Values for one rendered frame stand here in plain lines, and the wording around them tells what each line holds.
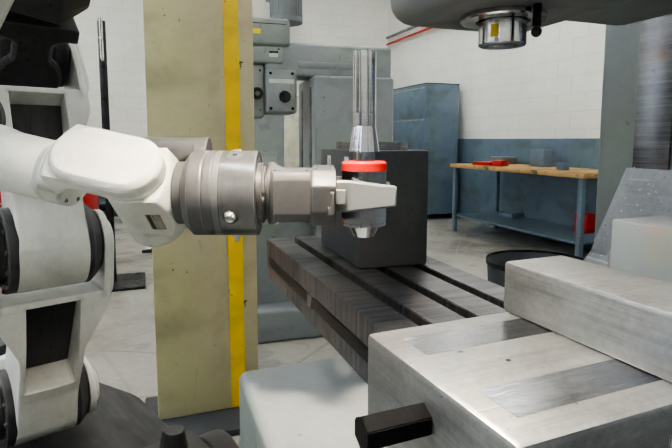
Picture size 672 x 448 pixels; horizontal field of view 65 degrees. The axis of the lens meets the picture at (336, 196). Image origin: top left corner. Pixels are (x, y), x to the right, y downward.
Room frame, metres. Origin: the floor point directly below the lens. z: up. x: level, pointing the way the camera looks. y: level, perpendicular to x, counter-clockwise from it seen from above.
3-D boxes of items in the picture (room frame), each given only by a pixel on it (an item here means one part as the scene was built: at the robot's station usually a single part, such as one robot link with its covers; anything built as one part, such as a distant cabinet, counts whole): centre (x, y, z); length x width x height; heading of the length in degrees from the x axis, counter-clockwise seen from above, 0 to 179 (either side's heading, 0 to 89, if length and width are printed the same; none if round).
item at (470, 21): (0.55, -0.17, 1.31); 0.09 x 0.09 x 0.01
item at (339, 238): (0.93, -0.06, 1.08); 0.22 x 0.12 x 0.20; 17
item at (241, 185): (0.55, 0.06, 1.13); 0.13 x 0.12 x 0.10; 1
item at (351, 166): (0.55, -0.03, 1.16); 0.05 x 0.05 x 0.01
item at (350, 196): (0.52, -0.03, 1.13); 0.06 x 0.02 x 0.03; 91
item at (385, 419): (0.28, -0.03, 1.03); 0.04 x 0.02 x 0.02; 113
